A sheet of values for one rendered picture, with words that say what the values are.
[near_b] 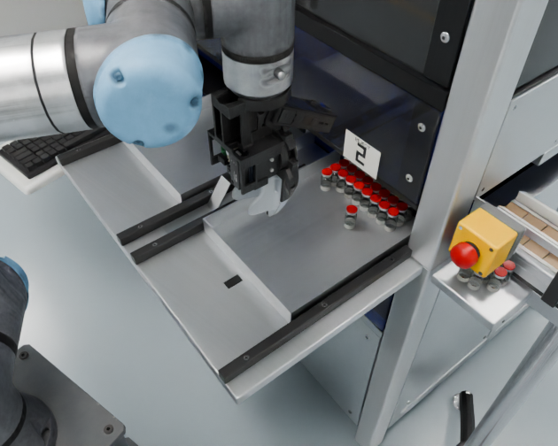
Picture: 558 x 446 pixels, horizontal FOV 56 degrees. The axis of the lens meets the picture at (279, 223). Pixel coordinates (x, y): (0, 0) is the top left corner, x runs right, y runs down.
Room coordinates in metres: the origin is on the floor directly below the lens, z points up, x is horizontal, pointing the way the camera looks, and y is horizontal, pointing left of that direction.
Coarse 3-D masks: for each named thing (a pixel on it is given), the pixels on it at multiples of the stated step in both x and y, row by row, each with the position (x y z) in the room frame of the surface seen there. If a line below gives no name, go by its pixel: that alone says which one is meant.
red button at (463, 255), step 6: (456, 246) 0.51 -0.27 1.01; (462, 246) 0.51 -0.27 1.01; (468, 246) 0.51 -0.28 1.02; (450, 252) 0.51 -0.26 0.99; (456, 252) 0.50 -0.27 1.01; (462, 252) 0.50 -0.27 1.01; (468, 252) 0.50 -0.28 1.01; (474, 252) 0.50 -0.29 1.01; (456, 258) 0.50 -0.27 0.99; (462, 258) 0.49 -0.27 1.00; (468, 258) 0.49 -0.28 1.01; (474, 258) 0.49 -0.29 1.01; (456, 264) 0.50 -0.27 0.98; (462, 264) 0.49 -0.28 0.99; (468, 264) 0.49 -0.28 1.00; (474, 264) 0.49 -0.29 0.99
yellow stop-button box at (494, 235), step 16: (480, 208) 0.57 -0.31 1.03; (496, 208) 0.57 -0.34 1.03; (464, 224) 0.54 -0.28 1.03; (480, 224) 0.54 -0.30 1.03; (496, 224) 0.54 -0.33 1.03; (512, 224) 0.54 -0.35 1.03; (464, 240) 0.53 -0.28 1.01; (480, 240) 0.51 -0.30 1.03; (496, 240) 0.51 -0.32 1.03; (512, 240) 0.51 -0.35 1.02; (480, 256) 0.50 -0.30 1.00; (496, 256) 0.49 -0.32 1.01; (480, 272) 0.49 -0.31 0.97
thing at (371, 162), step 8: (352, 136) 0.74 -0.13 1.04; (352, 144) 0.74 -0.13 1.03; (368, 144) 0.71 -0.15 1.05; (344, 152) 0.75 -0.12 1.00; (352, 152) 0.73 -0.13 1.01; (360, 152) 0.72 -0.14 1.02; (368, 152) 0.70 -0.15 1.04; (376, 152) 0.69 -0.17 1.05; (352, 160) 0.73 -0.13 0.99; (360, 160) 0.72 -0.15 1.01; (368, 160) 0.70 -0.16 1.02; (376, 160) 0.69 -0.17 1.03; (360, 168) 0.71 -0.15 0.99; (368, 168) 0.70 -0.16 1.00; (376, 168) 0.68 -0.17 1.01
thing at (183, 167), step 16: (208, 96) 1.07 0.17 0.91; (208, 112) 1.04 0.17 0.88; (192, 128) 0.98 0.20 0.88; (208, 128) 0.98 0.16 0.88; (128, 144) 0.90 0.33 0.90; (176, 144) 0.92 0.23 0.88; (192, 144) 0.92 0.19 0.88; (208, 144) 0.92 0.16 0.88; (304, 144) 0.91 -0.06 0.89; (144, 160) 0.84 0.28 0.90; (160, 160) 0.87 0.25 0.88; (176, 160) 0.87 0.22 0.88; (192, 160) 0.87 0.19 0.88; (208, 160) 0.87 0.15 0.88; (160, 176) 0.79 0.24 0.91; (176, 176) 0.81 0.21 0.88; (192, 176) 0.81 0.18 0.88; (208, 176) 0.81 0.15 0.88; (224, 176) 0.79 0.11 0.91; (176, 192) 0.74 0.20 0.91; (192, 192) 0.74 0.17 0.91
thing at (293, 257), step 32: (320, 160) 0.83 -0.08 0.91; (320, 192) 0.77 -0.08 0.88; (224, 224) 0.68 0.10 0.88; (256, 224) 0.68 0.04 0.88; (288, 224) 0.68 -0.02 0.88; (320, 224) 0.68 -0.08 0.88; (256, 256) 0.60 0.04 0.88; (288, 256) 0.60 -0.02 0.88; (320, 256) 0.60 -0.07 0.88; (352, 256) 0.60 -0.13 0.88; (384, 256) 0.58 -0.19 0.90; (288, 288) 0.53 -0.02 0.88; (320, 288) 0.53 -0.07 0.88; (288, 320) 0.46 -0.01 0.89
